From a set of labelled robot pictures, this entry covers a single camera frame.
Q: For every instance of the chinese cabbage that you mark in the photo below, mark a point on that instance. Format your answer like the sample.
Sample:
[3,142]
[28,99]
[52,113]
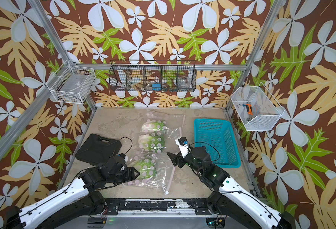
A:
[154,126]
[146,167]
[151,143]

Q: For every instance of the black plastic case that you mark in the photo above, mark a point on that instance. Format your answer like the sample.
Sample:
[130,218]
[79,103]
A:
[97,149]

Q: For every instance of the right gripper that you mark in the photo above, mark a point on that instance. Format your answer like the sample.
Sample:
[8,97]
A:
[176,158]

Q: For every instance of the zip-top bag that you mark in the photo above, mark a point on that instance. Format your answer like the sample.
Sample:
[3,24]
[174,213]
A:
[156,171]
[169,137]
[174,121]

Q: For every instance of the white wire basket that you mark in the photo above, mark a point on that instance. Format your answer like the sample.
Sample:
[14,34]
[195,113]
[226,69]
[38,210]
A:
[72,83]
[267,110]

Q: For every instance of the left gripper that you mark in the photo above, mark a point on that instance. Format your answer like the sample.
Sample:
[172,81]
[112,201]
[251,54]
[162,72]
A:
[130,176]

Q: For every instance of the black wire basket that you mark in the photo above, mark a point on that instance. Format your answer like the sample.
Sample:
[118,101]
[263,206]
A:
[174,76]

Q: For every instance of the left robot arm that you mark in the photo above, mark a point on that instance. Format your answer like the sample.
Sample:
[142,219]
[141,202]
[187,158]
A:
[80,197]

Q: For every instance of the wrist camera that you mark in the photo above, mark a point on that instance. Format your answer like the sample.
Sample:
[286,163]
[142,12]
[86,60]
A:
[183,145]
[122,159]

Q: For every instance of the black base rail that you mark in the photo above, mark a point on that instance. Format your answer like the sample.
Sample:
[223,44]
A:
[156,206]

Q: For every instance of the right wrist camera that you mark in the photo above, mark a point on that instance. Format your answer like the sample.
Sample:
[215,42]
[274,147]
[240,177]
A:
[183,145]

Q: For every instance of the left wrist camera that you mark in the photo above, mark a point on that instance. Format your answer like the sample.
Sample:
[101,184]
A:
[122,159]

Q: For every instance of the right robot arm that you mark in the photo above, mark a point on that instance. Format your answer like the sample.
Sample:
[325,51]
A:
[228,197]

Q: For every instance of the orange black tool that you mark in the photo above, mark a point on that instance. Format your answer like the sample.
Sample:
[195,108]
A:
[249,111]

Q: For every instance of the white wire basket right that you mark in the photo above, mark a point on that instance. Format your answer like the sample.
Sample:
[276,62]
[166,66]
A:
[267,110]

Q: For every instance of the white wire basket left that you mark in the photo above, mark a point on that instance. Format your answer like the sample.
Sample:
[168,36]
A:
[72,83]

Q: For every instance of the blue small box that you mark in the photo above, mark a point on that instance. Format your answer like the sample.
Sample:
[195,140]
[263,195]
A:
[156,87]

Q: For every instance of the teal plastic basket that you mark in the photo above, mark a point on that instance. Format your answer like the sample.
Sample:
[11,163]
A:
[218,137]

